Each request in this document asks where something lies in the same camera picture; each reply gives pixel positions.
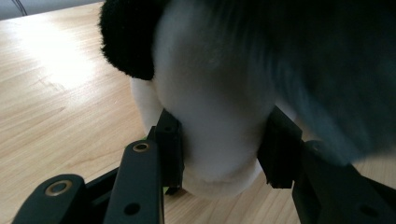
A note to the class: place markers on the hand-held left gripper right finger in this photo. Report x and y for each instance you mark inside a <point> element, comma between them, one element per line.
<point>280,152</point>

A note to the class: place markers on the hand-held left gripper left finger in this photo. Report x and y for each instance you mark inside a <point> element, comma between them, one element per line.
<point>170,149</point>

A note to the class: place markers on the panda plush toy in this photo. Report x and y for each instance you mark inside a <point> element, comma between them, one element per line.
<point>211,109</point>

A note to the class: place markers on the grey towel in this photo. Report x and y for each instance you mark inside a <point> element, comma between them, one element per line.
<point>342,77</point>

